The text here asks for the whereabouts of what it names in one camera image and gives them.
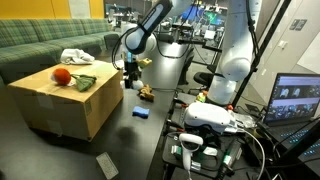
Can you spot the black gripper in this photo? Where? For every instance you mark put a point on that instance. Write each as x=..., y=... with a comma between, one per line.
x=132, y=72

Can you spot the small white cloth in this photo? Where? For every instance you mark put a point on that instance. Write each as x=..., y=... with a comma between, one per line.
x=137, y=84

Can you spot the brown moose doll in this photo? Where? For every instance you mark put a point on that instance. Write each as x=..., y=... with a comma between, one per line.
x=145, y=93

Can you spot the blue sponge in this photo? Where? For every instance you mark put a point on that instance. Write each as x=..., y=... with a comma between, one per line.
x=140, y=112

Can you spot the large white towel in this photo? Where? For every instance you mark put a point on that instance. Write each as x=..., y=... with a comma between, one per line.
x=76, y=56

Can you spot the orange carrot plush green leaves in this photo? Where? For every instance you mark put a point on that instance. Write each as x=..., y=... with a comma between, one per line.
x=64, y=78

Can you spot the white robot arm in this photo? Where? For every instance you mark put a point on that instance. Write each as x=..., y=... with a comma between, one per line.
x=235, y=61

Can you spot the large cardboard box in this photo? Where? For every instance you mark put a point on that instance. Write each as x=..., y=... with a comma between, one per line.
x=64, y=110

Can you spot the white VR controller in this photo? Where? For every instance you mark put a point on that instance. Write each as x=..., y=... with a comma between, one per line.
x=190, y=143

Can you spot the white VR headset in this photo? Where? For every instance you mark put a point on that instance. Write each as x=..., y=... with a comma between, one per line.
x=219, y=119

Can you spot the green plaid sofa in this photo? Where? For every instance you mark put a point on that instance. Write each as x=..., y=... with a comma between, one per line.
x=28, y=46

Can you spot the open laptop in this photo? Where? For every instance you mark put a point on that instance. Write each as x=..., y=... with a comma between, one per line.
x=290, y=120

